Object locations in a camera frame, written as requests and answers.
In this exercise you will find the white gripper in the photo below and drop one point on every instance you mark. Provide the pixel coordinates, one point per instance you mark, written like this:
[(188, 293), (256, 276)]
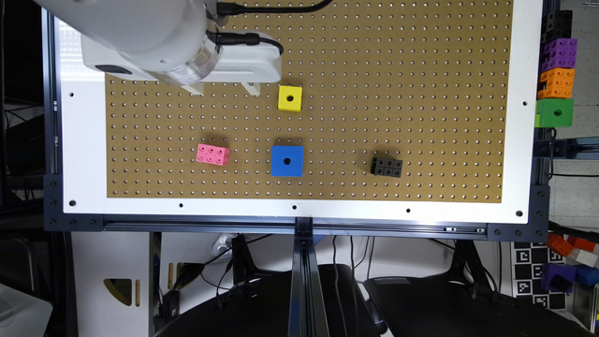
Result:
[(249, 65)]

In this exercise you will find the pink block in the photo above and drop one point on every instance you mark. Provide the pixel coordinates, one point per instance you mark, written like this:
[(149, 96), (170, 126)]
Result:
[(210, 154)]

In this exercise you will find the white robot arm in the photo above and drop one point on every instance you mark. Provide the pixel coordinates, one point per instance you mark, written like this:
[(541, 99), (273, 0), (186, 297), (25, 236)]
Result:
[(179, 42)]

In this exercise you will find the yellow cube block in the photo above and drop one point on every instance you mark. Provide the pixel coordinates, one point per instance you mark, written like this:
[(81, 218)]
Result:
[(289, 98)]

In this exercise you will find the blue cube block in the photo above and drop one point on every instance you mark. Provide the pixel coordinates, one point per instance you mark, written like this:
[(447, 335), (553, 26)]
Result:
[(286, 161)]

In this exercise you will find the green cube block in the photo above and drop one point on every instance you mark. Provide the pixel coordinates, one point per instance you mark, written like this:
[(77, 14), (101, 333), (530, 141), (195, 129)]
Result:
[(554, 112)]

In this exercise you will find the purple block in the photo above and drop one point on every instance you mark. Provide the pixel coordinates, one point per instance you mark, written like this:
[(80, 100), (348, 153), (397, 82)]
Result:
[(561, 52), (558, 277)]

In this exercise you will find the black block on shelf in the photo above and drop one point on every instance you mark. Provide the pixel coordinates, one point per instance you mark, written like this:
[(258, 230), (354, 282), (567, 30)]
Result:
[(557, 24)]

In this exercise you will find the red orange block pile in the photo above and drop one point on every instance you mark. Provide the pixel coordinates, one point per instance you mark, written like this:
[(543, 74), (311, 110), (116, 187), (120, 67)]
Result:
[(573, 248)]

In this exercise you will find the purple block lower right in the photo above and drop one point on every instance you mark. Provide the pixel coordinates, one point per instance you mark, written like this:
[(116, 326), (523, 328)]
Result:
[(558, 277)]

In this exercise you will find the brown pegboard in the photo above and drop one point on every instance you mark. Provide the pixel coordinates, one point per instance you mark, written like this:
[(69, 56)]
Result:
[(424, 82)]

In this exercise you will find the white cabinet panel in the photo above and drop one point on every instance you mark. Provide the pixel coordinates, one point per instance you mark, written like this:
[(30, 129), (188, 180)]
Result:
[(112, 272)]

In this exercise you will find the black office chair left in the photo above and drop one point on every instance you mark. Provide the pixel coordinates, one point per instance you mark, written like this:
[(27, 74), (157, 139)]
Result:
[(259, 303)]

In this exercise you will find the black office chair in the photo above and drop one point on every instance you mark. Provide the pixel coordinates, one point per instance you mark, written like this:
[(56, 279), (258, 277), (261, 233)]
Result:
[(259, 303), (461, 302)]

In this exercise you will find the black office chair right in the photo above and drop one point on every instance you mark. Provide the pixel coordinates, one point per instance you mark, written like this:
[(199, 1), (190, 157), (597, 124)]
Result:
[(461, 302)]

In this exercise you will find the fiducial marker sheet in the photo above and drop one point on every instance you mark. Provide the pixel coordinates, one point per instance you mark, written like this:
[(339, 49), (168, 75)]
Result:
[(527, 260)]

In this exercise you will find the white board frame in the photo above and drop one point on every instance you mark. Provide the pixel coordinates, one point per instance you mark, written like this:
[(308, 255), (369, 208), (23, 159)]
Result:
[(410, 111)]

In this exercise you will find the dark aluminium table frame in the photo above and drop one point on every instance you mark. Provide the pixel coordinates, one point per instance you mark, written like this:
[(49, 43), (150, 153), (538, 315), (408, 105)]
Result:
[(304, 262)]

